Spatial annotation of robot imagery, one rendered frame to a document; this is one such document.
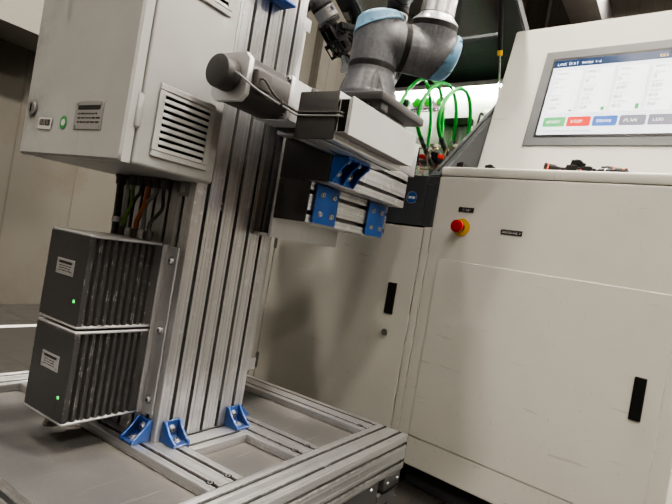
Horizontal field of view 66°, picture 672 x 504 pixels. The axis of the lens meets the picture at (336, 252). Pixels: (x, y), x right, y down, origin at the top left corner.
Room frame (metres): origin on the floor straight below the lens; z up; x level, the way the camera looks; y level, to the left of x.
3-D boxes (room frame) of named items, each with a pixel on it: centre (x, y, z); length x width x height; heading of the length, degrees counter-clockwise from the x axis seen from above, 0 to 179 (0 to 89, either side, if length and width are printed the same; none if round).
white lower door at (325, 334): (1.83, -0.01, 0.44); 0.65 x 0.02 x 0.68; 50
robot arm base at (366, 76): (1.30, -0.01, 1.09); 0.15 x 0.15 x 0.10
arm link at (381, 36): (1.30, -0.02, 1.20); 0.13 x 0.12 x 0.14; 101
